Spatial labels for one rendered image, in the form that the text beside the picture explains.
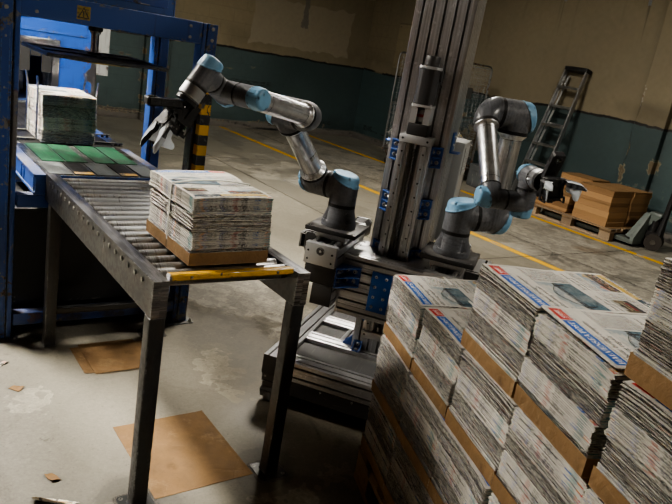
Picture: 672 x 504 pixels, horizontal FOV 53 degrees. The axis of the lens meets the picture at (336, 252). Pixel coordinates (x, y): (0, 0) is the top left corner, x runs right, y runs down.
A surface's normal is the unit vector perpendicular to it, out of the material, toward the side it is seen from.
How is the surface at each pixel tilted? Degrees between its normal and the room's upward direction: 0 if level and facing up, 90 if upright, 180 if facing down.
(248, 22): 90
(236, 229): 90
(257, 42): 90
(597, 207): 90
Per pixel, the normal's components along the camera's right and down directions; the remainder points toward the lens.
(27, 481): 0.17, -0.94
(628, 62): -0.81, 0.04
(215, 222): 0.57, 0.33
